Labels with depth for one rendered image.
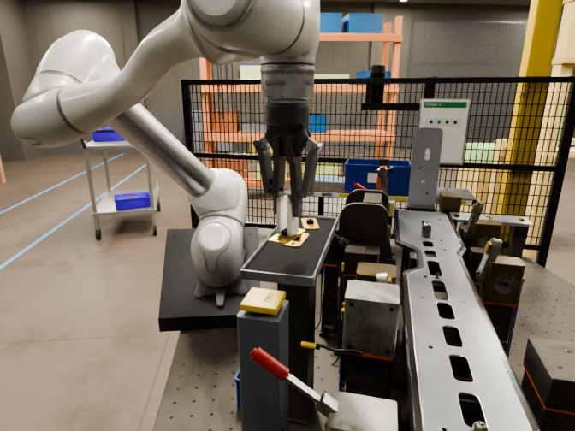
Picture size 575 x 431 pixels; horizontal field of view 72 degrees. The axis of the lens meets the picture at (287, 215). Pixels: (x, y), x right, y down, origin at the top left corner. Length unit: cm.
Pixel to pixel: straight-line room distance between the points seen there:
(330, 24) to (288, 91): 514
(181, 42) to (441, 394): 67
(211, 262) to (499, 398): 82
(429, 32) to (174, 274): 1086
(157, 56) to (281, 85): 19
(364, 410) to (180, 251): 106
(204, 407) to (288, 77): 85
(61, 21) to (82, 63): 1066
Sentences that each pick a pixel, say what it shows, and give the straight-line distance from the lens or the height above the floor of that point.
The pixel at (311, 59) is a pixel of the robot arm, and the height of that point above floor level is 153.
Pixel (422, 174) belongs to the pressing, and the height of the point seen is 114.
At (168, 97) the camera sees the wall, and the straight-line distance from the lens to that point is 1093.
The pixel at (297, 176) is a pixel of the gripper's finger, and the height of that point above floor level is 134.
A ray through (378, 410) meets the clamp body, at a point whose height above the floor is 106.
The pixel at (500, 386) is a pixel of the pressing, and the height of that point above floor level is 100.
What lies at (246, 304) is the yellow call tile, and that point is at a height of 116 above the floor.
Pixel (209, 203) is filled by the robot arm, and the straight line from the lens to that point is 130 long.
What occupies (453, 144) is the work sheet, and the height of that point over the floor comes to 124.
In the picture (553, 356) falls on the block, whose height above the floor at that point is 103.
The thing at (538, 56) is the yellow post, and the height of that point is 163.
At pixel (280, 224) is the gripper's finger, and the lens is 73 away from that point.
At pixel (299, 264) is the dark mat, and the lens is 76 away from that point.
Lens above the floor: 147
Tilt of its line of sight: 17 degrees down
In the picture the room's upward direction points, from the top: straight up
